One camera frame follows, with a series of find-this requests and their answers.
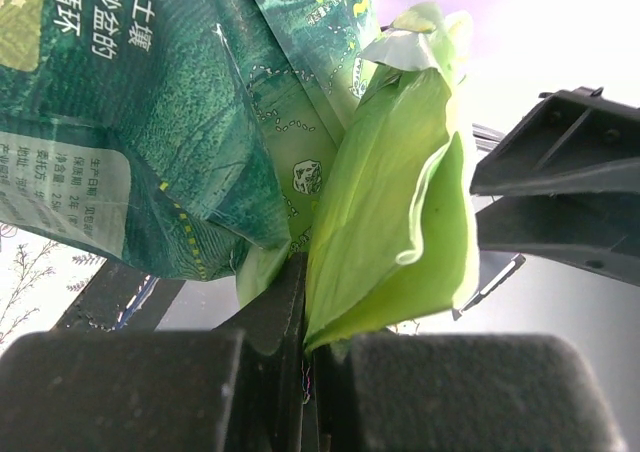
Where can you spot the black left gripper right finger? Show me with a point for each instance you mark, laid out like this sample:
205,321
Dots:
388,392

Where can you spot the floral patterned table mat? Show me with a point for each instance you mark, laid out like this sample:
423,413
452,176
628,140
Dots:
40,279

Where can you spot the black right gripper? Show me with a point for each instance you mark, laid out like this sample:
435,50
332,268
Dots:
571,142

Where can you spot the green cat litter bag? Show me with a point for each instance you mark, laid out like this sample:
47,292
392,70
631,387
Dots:
200,139

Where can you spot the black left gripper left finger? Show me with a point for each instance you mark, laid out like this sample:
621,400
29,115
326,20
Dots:
237,387

